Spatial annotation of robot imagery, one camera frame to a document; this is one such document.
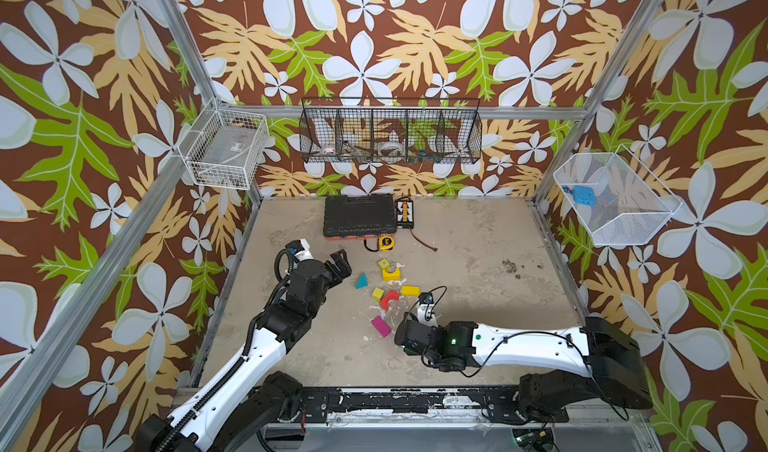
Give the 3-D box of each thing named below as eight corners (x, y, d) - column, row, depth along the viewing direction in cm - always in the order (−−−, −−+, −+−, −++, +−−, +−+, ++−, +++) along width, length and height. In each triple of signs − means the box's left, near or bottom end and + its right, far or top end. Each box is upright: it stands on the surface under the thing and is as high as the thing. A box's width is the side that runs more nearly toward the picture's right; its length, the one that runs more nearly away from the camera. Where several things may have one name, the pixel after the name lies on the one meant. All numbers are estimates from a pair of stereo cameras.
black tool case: (321, 241, 108) (319, 232, 104) (328, 201, 121) (326, 192, 117) (396, 241, 108) (396, 232, 104) (394, 201, 121) (395, 192, 117)
